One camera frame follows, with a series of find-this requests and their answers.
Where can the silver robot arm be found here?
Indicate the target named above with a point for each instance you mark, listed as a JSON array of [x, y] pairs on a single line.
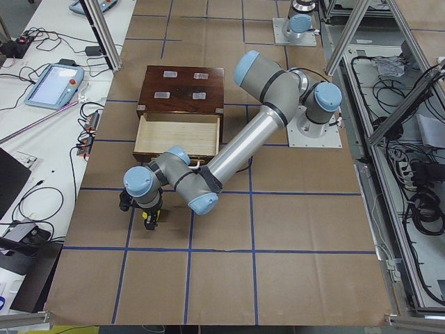
[[284, 96], [299, 20]]

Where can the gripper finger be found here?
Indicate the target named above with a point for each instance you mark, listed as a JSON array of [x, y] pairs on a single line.
[[153, 222], [146, 222]]

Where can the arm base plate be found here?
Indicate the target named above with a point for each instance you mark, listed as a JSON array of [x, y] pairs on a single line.
[[302, 133], [285, 36]]

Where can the yellow block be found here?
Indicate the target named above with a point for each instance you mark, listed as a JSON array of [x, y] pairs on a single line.
[[150, 214]]

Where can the pink metal rod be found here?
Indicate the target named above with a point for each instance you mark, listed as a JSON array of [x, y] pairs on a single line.
[[41, 120]]

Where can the dark wooden drawer cabinet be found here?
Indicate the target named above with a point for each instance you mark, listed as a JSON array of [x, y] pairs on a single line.
[[182, 89]]

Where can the black power adapter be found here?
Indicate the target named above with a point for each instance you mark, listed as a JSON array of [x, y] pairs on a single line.
[[92, 51]]

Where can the black laptop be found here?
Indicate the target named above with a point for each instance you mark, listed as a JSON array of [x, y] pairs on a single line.
[[14, 176]]

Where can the aluminium frame post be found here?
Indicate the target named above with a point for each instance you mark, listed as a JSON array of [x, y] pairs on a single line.
[[100, 29]]

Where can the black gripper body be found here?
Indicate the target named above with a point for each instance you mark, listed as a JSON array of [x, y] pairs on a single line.
[[149, 212]]

